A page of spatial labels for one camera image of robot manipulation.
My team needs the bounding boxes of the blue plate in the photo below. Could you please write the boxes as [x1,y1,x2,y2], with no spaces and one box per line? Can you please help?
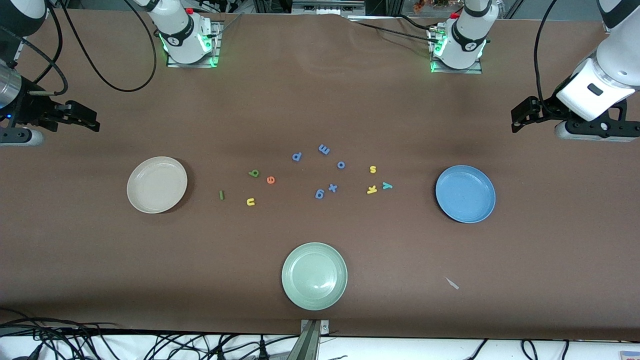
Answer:
[434,164,497,224]

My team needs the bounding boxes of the beige plate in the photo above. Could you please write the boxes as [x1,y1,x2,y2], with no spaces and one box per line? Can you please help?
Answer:
[126,156,189,215]

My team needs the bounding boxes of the orange background objects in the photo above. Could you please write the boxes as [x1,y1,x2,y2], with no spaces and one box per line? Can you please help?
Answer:
[412,0,463,12]

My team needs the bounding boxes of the brown table mat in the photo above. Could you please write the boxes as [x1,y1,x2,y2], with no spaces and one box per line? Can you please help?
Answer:
[0,7,640,343]

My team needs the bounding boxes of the grey metal box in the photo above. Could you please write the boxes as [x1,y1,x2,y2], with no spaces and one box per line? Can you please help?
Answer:
[291,0,367,16]

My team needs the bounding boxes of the pale green plate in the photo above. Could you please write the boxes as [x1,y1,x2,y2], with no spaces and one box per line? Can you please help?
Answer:
[281,242,349,312]

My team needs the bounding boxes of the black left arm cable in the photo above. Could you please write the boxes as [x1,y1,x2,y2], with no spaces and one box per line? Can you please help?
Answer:
[532,0,558,113]

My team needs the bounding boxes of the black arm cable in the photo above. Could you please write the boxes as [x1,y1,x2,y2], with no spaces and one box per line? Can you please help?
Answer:
[15,0,158,96]
[532,0,558,113]

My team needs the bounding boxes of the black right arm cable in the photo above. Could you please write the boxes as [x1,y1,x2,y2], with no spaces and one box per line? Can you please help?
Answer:
[15,0,158,96]

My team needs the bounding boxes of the aluminium table frame rail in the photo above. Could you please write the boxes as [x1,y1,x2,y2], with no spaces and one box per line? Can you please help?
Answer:
[10,39,26,71]

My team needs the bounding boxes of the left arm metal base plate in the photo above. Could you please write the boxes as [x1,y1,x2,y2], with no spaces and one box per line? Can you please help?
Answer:
[430,27,483,75]

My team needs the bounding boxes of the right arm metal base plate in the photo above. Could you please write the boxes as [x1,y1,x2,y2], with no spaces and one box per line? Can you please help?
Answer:
[166,20,221,68]

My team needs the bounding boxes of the black base cable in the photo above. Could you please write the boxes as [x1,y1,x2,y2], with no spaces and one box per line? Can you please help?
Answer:
[392,14,436,33]
[345,19,441,45]

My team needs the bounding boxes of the thin grey base cable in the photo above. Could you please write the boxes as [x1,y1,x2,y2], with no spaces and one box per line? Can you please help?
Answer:
[212,12,245,40]

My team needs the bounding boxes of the aluminium profile bracket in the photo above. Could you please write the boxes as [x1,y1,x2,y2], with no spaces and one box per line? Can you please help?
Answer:
[287,319,331,360]

